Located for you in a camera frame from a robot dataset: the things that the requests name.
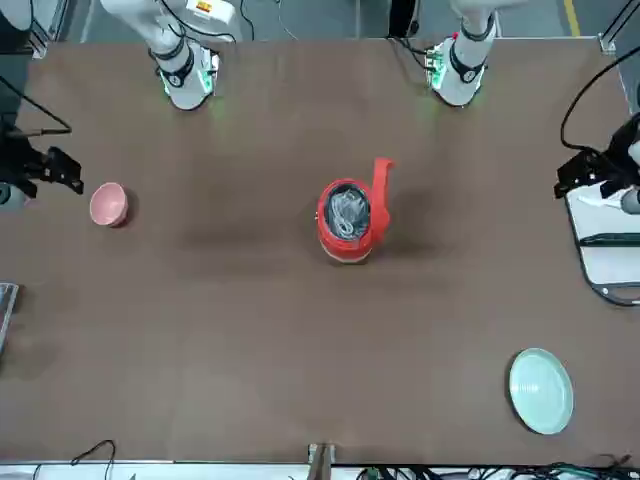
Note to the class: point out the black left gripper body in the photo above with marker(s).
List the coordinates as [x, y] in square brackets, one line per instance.
[612, 172]

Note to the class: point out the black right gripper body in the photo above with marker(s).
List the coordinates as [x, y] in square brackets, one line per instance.
[17, 160]

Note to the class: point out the orange rice cooker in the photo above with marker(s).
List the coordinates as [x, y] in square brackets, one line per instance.
[350, 247]

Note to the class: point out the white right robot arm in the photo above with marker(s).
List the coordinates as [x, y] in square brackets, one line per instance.
[182, 80]

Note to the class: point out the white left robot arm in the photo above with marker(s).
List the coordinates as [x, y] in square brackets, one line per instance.
[465, 70]

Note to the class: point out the pink bowl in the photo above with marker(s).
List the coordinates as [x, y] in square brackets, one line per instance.
[107, 205]

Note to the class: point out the white cutting board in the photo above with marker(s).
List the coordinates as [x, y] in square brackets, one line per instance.
[610, 265]

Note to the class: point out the silver metal tray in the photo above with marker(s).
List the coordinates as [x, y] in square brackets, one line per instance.
[6, 310]

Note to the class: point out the pale green plate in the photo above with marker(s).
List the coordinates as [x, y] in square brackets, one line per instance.
[540, 390]

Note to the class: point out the aluminium frame profile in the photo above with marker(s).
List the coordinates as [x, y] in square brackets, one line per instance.
[607, 44]
[42, 45]

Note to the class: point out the aluminium camera post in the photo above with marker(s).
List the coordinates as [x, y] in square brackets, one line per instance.
[320, 465]

